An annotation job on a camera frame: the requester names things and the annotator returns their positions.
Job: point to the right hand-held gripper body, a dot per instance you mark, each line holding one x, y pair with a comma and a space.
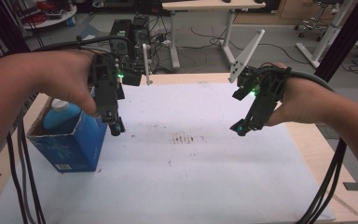
265, 93

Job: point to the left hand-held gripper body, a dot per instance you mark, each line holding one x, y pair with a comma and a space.
105, 87

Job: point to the blue cardboard box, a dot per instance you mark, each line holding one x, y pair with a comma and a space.
74, 149

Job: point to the blue bottle with white cap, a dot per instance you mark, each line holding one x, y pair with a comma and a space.
60, 119

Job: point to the person's right hand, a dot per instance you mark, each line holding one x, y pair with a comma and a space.
301, 99

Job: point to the person's left hand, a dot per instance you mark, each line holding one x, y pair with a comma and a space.
65, 77

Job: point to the black computer tower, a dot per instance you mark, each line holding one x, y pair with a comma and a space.
127, 37

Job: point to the white metal stand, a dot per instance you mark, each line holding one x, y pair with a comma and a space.
323, 43

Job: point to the white table mat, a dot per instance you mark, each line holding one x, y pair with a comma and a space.
183, 180

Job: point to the round white table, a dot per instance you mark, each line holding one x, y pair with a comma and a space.
56, 19

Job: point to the office stool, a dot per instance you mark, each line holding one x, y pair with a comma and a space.
315, 18

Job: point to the wooden desk with white legs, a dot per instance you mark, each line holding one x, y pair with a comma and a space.
211, 4

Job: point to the black metal frame post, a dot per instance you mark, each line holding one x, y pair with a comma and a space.
345, 40

